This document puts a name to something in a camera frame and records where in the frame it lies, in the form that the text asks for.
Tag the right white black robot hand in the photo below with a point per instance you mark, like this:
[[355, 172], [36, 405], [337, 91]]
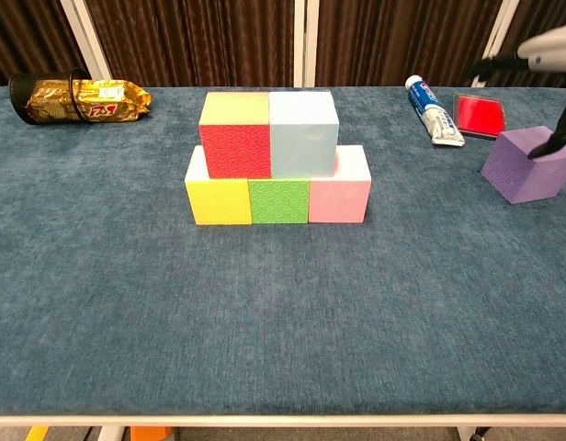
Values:
[[554, 48]]

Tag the purple cube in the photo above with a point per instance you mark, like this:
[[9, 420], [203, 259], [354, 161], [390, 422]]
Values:
[[526, 177]]

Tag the pink cube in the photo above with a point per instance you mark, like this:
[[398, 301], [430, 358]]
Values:
[[338, 200]]

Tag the light blue cube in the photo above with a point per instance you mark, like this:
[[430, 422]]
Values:
[[303, 142]]

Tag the red orange cube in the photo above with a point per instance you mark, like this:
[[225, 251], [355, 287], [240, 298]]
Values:
[[237, 149]]

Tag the yellow cube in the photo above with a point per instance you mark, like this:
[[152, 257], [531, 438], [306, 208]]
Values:
[[218, 202]]

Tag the green cube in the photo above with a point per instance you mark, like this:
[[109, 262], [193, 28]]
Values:
[[279, 200]]

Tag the brown pleated curtain panel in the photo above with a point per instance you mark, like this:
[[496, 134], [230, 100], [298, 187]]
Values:
[[195, 41], [393, 41], [554, 11], [26, 37]]

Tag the red ink pad box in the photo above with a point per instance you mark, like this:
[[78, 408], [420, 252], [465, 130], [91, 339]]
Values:
[[478, 115]]

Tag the white blue toothpaste tube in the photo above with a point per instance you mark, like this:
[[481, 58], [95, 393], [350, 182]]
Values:
[[432, 110]]

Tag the blue table cloth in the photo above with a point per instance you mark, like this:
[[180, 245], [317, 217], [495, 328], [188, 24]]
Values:
[[283, 321]]

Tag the gold foil snack packet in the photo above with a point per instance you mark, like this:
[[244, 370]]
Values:
[[104, 98]]

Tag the black mesh cup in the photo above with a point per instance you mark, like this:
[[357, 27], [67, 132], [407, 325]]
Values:
[[19, 92]]

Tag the orange box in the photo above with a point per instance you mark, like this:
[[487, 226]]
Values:
[[150, 434]]

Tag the yellow floor tape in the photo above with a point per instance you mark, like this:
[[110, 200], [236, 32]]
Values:
[[37, 434]]

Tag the white partition frame post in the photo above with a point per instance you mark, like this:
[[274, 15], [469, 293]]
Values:
[[306, 41], [87, 46], [499, 32]]

